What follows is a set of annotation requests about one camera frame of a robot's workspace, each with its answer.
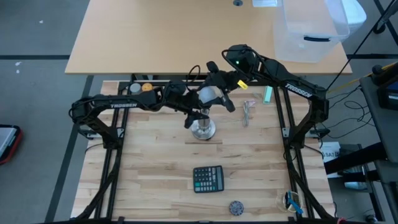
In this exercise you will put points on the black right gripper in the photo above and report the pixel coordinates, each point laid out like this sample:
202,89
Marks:
222,79

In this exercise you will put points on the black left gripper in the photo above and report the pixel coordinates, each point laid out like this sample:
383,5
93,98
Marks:
178,96

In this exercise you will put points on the white lightbulb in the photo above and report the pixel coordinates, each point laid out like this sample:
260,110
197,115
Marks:
207,94

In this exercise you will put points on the silver lamp stand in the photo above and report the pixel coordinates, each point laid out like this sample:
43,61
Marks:
203,126

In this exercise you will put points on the clear plastic wrapper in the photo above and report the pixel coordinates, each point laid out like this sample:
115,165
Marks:
246,112

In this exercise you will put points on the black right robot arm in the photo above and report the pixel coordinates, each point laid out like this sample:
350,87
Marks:
298,88

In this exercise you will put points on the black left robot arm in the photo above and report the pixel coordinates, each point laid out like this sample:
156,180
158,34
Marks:
121,104

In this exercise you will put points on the black calculator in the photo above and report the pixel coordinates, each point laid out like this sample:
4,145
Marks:
208,179

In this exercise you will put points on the beige desk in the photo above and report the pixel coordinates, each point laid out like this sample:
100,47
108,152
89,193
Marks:
140,37

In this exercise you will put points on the patterned round coaster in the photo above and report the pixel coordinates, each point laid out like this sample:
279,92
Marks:
236,208

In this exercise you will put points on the small clear plastic box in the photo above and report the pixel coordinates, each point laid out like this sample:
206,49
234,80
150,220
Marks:
264,3

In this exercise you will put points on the clear plastic storage bin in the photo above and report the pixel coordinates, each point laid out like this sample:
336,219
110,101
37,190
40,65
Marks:
298,31

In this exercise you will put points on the white power strip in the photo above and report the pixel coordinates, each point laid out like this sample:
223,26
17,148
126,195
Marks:
88,134

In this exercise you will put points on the white labelled box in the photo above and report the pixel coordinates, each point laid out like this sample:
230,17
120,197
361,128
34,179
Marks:
329,154

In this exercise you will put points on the black stand beam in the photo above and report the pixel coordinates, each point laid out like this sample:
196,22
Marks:
354,158

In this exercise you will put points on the dark grey side table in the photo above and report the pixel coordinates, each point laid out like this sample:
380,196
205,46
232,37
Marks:
373,130

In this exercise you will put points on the black blue device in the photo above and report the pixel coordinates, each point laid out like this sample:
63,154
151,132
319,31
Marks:
388,99

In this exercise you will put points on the black stand leg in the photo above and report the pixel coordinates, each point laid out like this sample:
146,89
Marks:
386,16

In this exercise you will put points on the red black case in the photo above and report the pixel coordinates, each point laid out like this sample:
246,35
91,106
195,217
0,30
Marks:
9,146

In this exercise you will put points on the black aluminium table frame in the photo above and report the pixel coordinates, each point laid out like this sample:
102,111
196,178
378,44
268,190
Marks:
124,130

